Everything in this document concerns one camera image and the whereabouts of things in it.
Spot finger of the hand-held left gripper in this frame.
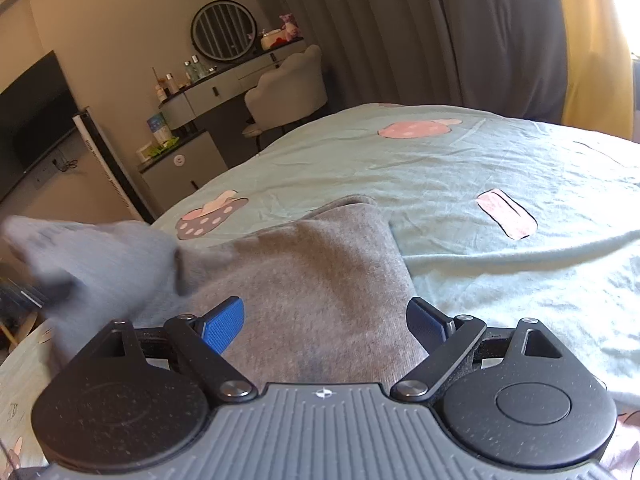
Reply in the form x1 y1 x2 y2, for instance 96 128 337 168
20 277 77 309

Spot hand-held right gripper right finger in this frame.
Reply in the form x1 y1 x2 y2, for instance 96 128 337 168
390 297 567 404

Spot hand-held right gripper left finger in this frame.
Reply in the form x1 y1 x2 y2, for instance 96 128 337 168
96 295 257 404

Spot grey pants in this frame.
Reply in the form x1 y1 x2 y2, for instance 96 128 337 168
0 194 432 397

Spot wooden stool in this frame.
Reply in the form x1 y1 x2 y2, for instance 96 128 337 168
0 309 42 357

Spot light green printed bed sheet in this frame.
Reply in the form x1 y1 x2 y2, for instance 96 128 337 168
0 102 640 480

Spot white tower heater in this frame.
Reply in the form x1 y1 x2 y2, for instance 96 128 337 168
72 106 157 224

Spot small grey cabinet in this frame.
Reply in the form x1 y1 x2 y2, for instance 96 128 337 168
138 130 229 217

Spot black television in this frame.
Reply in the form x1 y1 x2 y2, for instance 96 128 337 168
0 50 79 202

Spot green packet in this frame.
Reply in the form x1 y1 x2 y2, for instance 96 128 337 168
152 135 182 157

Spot blue and white box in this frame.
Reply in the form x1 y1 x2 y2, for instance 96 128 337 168
145 114 174 147

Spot grey vanity desk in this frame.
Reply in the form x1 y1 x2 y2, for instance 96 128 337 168
158 38 307 162

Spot cream upholstered chair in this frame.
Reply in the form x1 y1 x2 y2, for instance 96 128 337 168
242 44 329 152

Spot row of cosmetic bottles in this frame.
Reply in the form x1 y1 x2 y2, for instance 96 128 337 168
151 54 217 104

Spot red and white box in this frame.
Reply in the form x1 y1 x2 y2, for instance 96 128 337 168
259 30 292 51

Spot round black mirror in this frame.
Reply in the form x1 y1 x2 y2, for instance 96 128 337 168
191 0 260 59

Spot grey curtain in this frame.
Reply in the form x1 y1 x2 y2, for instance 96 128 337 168
240 0 572 127

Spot pink plush toy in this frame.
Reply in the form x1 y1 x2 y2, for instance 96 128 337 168
279 12 304 42

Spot yellow curtain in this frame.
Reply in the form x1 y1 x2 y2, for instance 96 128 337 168
551 0 640 142

